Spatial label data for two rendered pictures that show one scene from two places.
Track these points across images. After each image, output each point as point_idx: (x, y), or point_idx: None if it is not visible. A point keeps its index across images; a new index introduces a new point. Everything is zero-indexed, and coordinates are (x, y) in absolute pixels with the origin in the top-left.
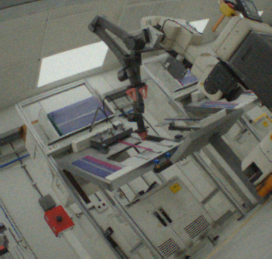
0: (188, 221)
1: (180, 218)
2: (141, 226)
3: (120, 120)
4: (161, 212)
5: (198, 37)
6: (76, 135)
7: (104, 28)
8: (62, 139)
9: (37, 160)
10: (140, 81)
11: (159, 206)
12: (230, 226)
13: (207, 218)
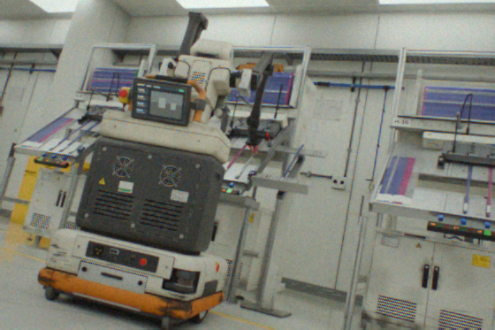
0: (225, 255)
1: (222, 245)
2: None
3: (293, 115)
4: (214, 226)
5: (194, 96)
6: (241, 106)
7: (203, 26)
8: (226, 103)
9: None
10: (260, 95)
11: (217, 218)
12: (256, 303)
13: (242, 271)
